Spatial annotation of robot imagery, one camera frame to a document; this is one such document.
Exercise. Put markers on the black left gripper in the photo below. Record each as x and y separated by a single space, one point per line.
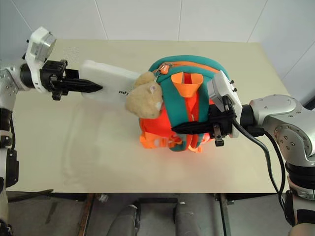
49 73

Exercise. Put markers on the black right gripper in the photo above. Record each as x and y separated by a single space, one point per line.
222 123

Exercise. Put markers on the orange and teal backpack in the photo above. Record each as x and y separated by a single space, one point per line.
180 110

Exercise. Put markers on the white box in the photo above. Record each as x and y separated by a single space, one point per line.
108 78

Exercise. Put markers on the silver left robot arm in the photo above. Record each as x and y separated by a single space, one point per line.
9 81

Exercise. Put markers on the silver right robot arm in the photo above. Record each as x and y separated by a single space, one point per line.
283 109

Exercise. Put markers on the dark grey rounded shape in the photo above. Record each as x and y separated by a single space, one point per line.
125 221

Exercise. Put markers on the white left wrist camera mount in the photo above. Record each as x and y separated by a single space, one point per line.
34 52

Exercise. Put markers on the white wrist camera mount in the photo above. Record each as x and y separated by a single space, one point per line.
34 52
226 84

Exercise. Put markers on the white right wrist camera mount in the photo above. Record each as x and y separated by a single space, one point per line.
226 84

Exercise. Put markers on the grey metal frame bar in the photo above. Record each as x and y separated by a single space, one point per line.
224 214

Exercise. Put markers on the dark metal frame bar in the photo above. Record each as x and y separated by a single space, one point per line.
29 194

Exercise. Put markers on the rusty metal frame bar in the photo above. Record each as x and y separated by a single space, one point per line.
86 216

